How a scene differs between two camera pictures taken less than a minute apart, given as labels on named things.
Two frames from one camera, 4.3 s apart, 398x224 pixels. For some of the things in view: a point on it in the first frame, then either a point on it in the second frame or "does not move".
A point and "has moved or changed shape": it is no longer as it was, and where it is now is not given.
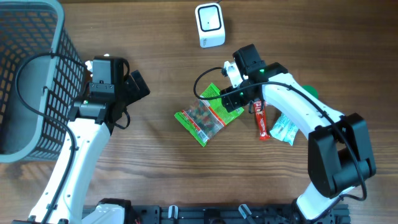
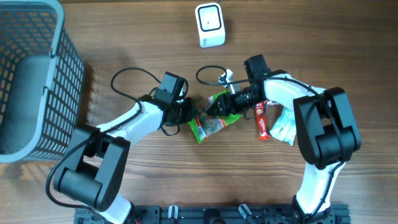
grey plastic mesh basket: x=42 y=73 does not move
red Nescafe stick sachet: x=260 y=117 does not move
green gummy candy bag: x=206 y=116 has moved or changed shape
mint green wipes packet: x=284 y=129 does not move
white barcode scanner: x=211 y=25 does not move
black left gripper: x=135 y=94 -> x=191 y=114
